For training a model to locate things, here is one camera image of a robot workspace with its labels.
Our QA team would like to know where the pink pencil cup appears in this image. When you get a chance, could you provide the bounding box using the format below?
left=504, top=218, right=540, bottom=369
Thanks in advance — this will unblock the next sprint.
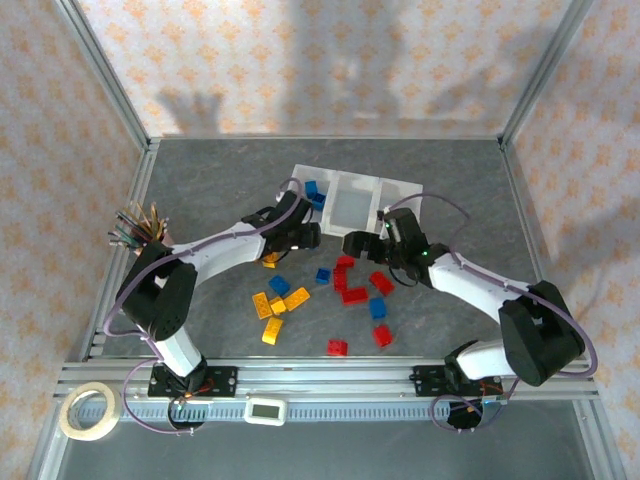
left=130, top=227, right=176, bottom=257

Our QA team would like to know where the wide aluminium extrusion beam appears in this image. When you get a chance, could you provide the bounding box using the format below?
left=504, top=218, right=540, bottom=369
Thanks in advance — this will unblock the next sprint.
left=55, top=355, right=600, bottom=401

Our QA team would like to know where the yellow pencil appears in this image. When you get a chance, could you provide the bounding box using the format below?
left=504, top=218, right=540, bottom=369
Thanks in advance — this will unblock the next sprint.
left=128, top=200, right=153, bottom=239

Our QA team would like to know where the dark pencil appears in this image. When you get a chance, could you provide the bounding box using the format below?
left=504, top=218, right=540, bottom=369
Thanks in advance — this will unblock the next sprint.
left=114, top=210, right=149, bottom=236

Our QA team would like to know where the green pencil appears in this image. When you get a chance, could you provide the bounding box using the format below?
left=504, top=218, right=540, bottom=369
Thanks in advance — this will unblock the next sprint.
left=107, top=229, right=149, bottom=244

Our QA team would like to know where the white digital timer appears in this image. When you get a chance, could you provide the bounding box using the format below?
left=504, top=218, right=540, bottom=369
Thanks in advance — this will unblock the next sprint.
left=243, top=394, right=287, bottom=427

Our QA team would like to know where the masking tape roll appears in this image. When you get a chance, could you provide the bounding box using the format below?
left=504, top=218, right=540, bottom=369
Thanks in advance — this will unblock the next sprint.
left=58, top=381, right=121, bottom=442

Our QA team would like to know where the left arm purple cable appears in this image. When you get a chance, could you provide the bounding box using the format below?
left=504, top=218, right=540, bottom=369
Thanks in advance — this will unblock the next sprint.
left=102, top=177, right=314, bottom=436

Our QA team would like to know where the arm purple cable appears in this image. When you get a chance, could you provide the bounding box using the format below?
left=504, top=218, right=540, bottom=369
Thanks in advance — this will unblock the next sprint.
left=102, top=177, right=314, bottom=436
left=382, top=193, right=599, bottom=434

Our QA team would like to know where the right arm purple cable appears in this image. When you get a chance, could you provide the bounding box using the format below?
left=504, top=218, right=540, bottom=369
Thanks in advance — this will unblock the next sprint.
left=382, top=193, right=599, bottom=434

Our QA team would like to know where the aluminium frame rail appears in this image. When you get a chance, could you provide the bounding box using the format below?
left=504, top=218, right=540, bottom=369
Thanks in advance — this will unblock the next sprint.
left=499, top=139, right=554, bottom=294
left=79, top=139, right=162, bottom=362
left=27, top=397, right=69, bottom=480
left=148, top=132, right=504, bottom=143
left=572, top=399, right=617, bottom=480

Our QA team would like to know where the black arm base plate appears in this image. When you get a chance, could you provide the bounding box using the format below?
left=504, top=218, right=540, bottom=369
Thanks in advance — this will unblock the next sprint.
left=148, top=364, right=239, bottom=400
left=412, top=364, right=503, bottom=399

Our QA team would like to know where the grey slotted cable duct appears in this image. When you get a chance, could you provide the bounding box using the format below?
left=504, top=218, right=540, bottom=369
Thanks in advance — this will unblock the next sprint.
left=119, top=398, right=506, bottom=424

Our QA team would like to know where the aluminium frame post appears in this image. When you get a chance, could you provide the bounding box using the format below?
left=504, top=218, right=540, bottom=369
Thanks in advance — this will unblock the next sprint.
left=53, top=0, right=152, bottom=152
left=498, top=0, right=597, bottom=151

